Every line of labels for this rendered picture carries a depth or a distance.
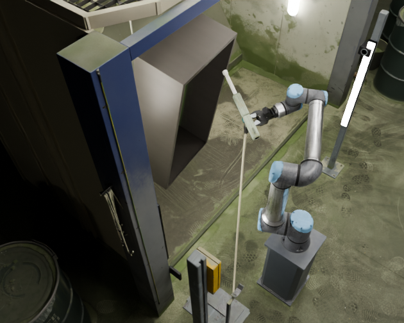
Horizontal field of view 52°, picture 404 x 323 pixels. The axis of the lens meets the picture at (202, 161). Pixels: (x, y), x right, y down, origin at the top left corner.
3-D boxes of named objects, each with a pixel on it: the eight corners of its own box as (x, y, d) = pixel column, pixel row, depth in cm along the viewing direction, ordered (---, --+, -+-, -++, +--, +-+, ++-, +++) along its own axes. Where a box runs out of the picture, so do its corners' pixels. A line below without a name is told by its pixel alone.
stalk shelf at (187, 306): (182, 307, 237) (182, 306, 236) (206, 278, 248) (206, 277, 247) (226, 343, 224) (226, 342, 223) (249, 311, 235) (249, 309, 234)
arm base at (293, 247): (315, 238, 279) (318, 230, 272) (301, 258, 270) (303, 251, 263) (290, 223, 287) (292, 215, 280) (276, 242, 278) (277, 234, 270)
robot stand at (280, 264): (310, 277, 329) (327, 236, 280) (289, 307, 314) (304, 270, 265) (277, 255, 342) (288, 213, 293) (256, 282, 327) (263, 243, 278)
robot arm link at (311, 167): (323, 182, 205) (329, 86, 242) (297, 178, 207) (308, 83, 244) (319, 194, 214) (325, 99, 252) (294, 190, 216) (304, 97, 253)
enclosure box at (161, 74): (131, 166, 337) (133, 54, 238) (174, 122, 369) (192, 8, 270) (165, 190, 330) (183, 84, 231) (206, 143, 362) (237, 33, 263)
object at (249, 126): (257, 147, 266) (261, 134, 244) (250, 149, 265) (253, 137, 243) (227, 83, 279) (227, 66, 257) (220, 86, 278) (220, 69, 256)
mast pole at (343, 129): (326, 168, 400) (379, 12, 274) (329, 165, 402) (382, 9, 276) (331, 170, 397) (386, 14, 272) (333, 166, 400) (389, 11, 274)
